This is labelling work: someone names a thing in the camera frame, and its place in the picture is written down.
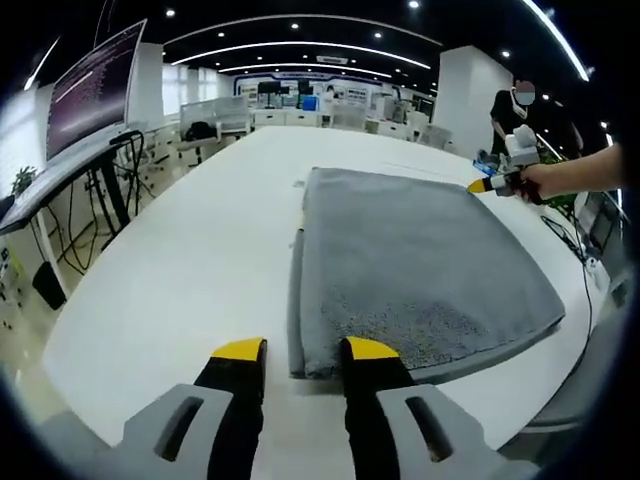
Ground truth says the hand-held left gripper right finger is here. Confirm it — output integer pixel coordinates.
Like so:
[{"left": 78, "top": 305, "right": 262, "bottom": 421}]
[{"left": 339, "top": 335, "right": 542, "bottom": 480}]

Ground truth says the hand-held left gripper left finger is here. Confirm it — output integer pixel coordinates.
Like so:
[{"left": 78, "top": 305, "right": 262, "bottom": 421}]
[{"left": 122, "top": 336, "right": 268, "bottom": 480}]

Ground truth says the grey towel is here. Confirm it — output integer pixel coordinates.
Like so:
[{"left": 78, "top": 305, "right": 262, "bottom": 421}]
[{"left": 288, "top": 166, "right": 568, "bottom": 387}]

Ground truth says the person's right hand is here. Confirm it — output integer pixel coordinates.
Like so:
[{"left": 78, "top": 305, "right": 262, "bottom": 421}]
[{"left": 519, "top": 162, "right": 557, "bottom": 204}]

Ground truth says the blue packet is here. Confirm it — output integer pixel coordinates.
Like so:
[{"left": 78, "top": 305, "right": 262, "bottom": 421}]
[{"left": 471, "top": 149, "right": 502, "bottom": 174}]

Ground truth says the white table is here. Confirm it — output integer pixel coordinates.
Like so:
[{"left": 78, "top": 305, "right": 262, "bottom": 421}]
[{"left": 41, "top": 124, "right": 602, "bottom": 452}]

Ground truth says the grey mesh office chair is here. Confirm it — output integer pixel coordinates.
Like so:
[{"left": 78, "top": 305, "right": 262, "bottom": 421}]
[{"left": 522, "top": 319, "right": 632, "bottom": 454}]

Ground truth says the black waste bin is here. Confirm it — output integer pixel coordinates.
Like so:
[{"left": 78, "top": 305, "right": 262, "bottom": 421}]
[{"left": 31, "top": 261, "right": 68, "bottom": 312}]

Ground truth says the standing desk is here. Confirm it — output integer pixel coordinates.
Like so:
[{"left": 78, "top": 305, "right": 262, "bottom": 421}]
[{"left": 0, "top": 129, "right": 150, "bottom": 301}]

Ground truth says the small potted plant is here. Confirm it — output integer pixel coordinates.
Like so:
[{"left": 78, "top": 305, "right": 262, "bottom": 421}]
[{"left": 11, "top": 166, "right": 39, "bottom": 197}]

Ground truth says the desk monitor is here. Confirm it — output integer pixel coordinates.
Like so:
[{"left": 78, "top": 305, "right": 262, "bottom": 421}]
[{"left": 45, "top": 18, "right": 149, "bottom": 165}]

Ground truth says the black cable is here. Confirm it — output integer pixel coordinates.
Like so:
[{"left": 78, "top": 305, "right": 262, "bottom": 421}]
[{"left": 539, "top": 214, "right": 597, "bottom": 342}]

